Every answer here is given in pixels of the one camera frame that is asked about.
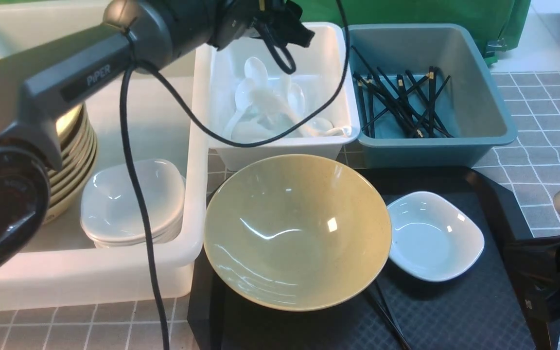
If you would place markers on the green backdrop cloth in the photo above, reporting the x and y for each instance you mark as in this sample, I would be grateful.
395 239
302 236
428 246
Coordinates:
430 14

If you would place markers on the white square sauce dish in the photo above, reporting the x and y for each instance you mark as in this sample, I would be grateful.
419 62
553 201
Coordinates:
432 240

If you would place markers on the stack of yellow bowls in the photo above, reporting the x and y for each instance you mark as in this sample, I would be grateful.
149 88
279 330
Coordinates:
79 146

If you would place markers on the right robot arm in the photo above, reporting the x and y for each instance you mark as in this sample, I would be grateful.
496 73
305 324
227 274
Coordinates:
534 266

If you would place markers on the black plastic serving tray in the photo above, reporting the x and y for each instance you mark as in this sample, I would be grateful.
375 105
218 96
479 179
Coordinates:
477 311

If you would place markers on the yellow noodle bowl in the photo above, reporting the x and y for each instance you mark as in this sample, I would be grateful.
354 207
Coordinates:
297 233

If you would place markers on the large white plastic tub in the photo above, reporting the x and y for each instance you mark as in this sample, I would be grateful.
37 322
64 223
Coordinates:
61 266

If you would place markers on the stack of white dishes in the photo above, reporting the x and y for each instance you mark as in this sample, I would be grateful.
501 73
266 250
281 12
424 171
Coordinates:
110 214

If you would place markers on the black chopstick in bin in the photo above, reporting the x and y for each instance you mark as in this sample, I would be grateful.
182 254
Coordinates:
432 99
370 107
392 98

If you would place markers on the black chopstick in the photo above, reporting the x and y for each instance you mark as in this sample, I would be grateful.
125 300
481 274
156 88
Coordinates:
381 306
432 99
370 107
392 98

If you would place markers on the small white spoon bin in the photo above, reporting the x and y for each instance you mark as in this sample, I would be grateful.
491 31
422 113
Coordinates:
319 70

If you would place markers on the teal plastic chopstick bin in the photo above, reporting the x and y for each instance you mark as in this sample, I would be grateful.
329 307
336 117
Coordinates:
470 116

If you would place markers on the grey checked table mat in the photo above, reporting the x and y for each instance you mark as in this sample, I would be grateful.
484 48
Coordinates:
530 168

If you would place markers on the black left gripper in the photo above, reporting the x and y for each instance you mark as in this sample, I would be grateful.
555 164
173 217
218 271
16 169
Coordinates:
277 22

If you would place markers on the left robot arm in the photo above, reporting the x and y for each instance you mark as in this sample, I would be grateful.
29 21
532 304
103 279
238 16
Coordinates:
41 84

